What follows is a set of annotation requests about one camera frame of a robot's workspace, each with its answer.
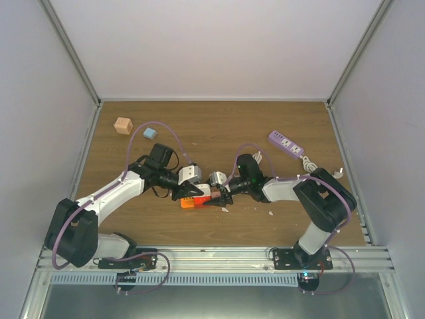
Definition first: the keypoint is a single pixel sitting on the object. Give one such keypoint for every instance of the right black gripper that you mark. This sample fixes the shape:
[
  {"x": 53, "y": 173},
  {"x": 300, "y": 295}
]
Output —
[{"x": 221, "y": 201}]

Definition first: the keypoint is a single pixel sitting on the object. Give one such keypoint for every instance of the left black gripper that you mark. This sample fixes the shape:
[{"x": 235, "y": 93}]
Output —
[{"x": 181, "y": 191}]

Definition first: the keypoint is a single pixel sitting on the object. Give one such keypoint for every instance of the red plug adapter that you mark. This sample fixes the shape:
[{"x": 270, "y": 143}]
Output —
[{"x": 201, "y": 202}]

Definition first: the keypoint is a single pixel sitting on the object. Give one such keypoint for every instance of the white square plug adapter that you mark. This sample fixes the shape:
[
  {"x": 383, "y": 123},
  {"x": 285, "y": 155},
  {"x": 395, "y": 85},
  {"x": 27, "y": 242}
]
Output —
[{"x": 205, "y": 190}]

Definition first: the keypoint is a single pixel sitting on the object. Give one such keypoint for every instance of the light blue usb charger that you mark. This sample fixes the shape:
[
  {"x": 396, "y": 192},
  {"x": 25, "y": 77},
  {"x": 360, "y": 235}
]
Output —
[{"x": 150, "y": 133}]

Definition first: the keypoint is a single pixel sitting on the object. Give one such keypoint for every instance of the purple power strip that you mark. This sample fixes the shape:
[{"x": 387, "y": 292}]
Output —
[{"x": 285, "y": 144}]

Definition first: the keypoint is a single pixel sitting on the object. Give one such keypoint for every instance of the peach cube power adapter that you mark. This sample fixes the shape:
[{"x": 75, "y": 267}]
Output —
[{"x": 123, "y": 125}]

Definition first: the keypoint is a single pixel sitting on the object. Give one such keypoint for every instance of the orange power strip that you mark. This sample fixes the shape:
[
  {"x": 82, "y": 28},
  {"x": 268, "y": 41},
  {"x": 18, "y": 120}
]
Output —
[{"x": 187, "y": 203}]

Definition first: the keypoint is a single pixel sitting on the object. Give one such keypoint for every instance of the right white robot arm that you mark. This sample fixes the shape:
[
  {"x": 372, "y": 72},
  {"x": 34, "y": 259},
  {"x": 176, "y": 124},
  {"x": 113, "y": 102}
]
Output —
[{"x": 328, "y": 204}]

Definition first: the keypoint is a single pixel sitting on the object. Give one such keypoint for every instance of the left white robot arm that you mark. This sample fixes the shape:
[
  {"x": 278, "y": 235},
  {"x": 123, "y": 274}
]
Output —
[{"x": 73, "y": 231}]

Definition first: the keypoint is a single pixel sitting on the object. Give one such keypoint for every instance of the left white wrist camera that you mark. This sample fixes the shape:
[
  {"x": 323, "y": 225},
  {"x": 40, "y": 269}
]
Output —
[{"x": 191, "y": 173}]

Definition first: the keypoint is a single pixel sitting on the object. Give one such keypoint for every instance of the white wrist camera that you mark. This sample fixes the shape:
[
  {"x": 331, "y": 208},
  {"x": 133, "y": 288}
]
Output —
[
  {"x": 191, "y": 173},
  {"x": 219, "y": 178}
]

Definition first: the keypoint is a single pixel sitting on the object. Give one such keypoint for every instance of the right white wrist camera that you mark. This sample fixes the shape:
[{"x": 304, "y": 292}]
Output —
[{"x": 219, "y": 178}]

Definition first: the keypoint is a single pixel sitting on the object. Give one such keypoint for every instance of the aluminium front rail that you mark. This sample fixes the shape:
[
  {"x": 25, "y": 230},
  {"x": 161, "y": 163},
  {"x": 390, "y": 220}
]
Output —
[{"x": 257, "y": 259}]

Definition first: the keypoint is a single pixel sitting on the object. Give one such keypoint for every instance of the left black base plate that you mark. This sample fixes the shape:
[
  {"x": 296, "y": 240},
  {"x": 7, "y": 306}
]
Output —
[{"x": 144, "y": 263}]

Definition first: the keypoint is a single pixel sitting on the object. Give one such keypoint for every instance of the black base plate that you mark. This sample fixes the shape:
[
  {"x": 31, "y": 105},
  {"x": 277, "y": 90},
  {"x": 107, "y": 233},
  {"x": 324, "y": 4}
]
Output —
[
  {"x": 144, "y": 263},
  {"x": 298, "y": 259}
]

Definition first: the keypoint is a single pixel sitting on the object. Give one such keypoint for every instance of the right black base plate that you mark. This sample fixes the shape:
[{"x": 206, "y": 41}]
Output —
[{"x": 298, "y": 259}]

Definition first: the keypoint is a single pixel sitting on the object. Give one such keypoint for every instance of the grey slotted cable duct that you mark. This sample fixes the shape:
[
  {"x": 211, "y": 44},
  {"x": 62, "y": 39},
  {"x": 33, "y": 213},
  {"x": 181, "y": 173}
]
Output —
[{"x": 180, "y": 279}]

